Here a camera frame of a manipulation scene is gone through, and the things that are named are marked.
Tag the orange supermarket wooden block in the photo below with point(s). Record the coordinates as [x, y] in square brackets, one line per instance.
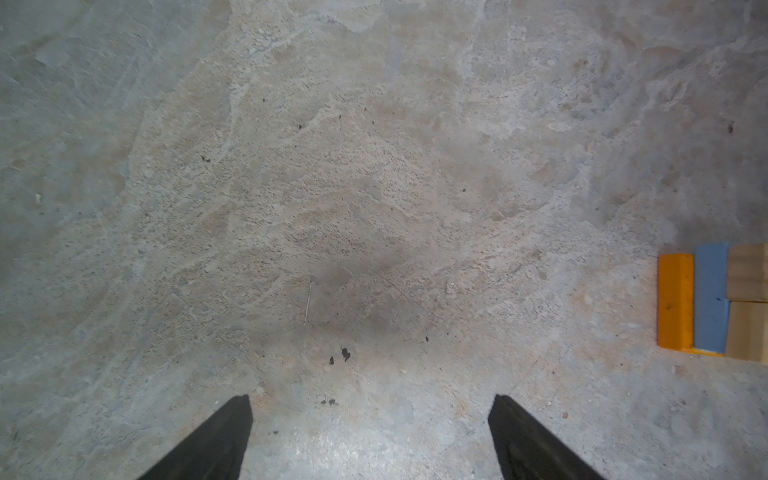
[675, 304]

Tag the light blue wooden block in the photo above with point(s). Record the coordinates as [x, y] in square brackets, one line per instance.
[711, 305]

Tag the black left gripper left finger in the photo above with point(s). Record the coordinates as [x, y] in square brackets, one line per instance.
[214, 450]

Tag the natural wood block yellow print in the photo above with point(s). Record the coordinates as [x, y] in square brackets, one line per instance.
[747, 332]

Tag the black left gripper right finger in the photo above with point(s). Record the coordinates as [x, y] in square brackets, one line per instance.
[526, 449]

